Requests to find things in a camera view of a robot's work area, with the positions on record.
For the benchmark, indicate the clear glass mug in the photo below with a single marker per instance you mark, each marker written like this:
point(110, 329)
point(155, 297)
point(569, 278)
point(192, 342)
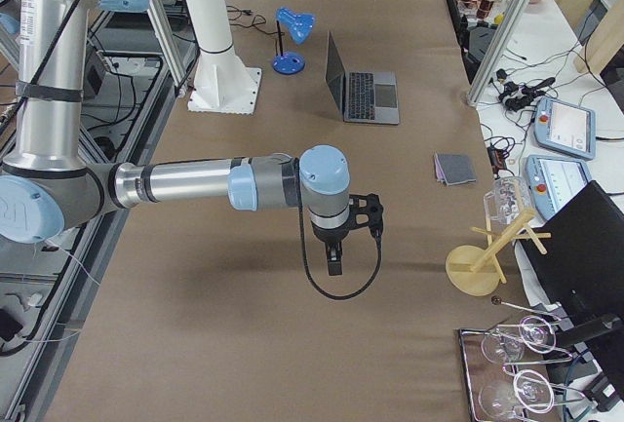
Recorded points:
point(508, 197)

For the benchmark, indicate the wooden mug tree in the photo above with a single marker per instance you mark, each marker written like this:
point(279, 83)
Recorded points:
point(476, 271)

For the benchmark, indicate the grey laptop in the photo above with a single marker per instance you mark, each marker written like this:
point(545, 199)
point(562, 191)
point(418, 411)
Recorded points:
point(364, 97)

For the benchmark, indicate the aluminium frame post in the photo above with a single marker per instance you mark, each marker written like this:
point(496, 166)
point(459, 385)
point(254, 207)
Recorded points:
point(495, 51)

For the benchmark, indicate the blue teach pendant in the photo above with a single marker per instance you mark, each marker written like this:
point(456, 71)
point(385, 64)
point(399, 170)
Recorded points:
point(566, 128)
point(554, 181)

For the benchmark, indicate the upper blue teach pendant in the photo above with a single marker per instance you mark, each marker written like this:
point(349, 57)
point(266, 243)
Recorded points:
point(566, 128)

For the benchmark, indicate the black monitor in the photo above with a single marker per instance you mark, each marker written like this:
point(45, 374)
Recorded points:
point(583, 271)

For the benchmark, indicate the wire glass rack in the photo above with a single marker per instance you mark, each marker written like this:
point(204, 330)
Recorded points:
point(505, 371)

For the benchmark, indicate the lower wine glass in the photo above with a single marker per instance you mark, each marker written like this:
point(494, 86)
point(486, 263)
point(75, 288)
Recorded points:
point(519, 398)

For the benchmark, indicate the grey folded cloth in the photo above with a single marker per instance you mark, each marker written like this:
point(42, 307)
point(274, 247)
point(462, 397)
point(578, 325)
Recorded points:
point(454, 169)

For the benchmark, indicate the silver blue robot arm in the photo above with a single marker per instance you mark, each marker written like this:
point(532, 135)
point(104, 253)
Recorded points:
point(47, 188)

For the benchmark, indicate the lower blue teach pendant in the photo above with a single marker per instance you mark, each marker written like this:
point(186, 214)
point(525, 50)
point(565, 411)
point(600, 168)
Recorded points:
point(554, 181)

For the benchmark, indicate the small black electronics box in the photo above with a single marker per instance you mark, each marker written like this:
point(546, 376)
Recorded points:
point(497, 159)

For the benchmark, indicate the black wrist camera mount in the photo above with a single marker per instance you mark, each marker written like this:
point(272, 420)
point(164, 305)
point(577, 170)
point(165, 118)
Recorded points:
point(366, 211)

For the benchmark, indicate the wine glass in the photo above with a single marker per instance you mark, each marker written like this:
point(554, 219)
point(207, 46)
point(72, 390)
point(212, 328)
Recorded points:
point(519, 398)
point(508, 343)

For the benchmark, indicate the upper wine glass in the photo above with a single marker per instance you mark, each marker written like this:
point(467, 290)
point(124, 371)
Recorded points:
point(508, 343)

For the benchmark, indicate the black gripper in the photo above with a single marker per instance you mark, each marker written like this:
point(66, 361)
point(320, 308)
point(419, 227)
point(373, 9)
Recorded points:
point(328, 237)

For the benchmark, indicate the blue desk lamp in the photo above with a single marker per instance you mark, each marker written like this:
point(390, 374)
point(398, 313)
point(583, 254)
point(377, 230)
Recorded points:
point(299, 27)

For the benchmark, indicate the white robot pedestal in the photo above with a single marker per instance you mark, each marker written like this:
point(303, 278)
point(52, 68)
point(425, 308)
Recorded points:
point(222, 83)

